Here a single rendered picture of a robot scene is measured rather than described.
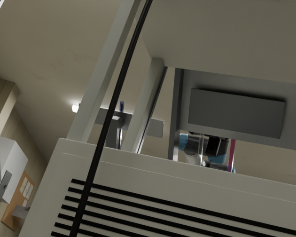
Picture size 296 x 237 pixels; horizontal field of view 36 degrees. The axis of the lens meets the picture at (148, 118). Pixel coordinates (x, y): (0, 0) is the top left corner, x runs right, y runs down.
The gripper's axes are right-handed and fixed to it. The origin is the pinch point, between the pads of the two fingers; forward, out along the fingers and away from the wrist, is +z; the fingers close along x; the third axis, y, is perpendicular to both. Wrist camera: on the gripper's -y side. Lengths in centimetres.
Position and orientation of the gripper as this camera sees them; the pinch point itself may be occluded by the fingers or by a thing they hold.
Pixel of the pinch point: (207, 136)
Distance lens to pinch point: 170.7
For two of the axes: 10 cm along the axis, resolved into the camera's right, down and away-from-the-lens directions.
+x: 9.3, 1.6, -3.2
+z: -3.3, 0.3, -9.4
